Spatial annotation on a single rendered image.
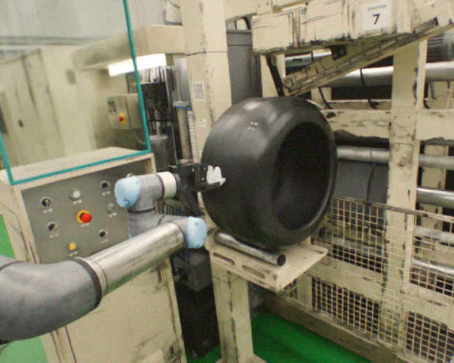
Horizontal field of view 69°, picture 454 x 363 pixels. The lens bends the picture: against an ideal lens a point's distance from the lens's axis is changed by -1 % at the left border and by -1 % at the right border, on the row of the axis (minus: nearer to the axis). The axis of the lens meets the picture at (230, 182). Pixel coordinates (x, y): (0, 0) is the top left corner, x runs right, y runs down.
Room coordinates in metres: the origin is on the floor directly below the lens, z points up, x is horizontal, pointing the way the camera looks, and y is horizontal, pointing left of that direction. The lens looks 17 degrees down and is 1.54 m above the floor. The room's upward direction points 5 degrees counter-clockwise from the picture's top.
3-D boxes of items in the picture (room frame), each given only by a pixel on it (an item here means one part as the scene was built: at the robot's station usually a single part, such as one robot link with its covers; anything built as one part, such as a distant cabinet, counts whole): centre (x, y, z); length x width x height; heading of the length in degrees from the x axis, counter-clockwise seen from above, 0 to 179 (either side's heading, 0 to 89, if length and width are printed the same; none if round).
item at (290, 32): (1.42, -0.44, 1.71); 0.61 x 0.25 x 0.15; 43
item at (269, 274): (1.21, -0.04, 0.84); 0.36 x 0.09 x 0.06; 43
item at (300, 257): (1.31, -0.14, 0.80); 0.37 x 0.36 x 0.02; 133
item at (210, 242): (1.44, -0.02, 0.90); 0.40 x 0.03 x 0.10; 133
